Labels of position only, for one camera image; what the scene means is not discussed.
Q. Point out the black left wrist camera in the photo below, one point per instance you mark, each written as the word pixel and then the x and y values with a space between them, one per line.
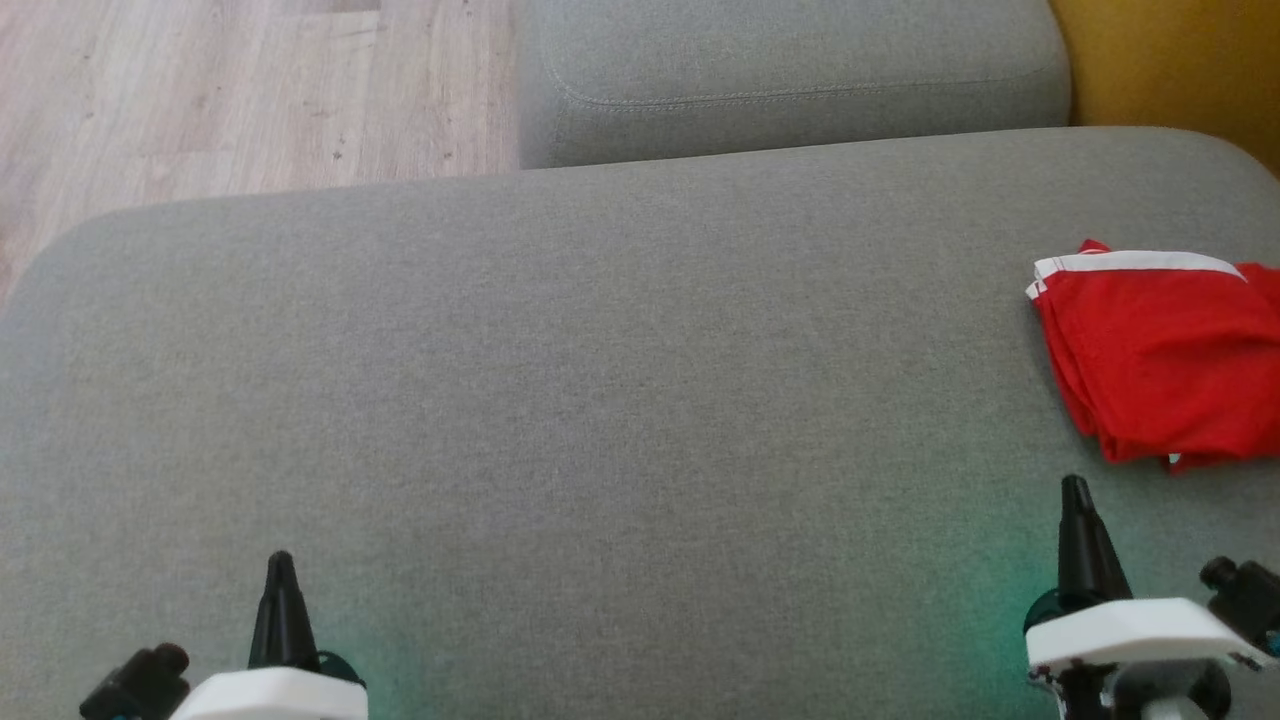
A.
pixel 135 685

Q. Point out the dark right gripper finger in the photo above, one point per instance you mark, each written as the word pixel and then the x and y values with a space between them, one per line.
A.
pixel 1074 550
pixel 1100 560

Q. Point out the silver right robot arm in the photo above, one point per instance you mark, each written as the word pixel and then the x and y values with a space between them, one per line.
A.
pixel 1170 695

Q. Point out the large grey sofa seat cushion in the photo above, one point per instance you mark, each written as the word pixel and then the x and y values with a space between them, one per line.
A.
pixel 600 400

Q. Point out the small grey sofa cushion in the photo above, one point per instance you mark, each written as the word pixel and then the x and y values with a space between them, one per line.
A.
pixel 780 70

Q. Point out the red shorts with white hem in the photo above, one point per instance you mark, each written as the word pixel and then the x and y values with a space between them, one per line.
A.
pixel 1170 360

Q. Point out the mustard yellow cushion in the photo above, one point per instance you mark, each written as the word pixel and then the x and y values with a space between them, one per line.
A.
pixel 1180 70

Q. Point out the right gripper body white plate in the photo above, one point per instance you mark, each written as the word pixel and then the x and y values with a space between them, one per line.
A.
pixel 1140 630

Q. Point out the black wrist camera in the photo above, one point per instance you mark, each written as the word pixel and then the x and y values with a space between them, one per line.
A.
pixel 1245 600
pixel 135 685

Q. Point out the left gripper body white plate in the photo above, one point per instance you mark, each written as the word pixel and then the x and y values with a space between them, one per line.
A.
pixel 270 698

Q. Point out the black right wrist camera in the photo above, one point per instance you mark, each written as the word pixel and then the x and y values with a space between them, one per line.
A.
pixel 1245 600

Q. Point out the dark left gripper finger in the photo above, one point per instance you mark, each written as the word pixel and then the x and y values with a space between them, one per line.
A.
pixel 268 625
pixel 296 630

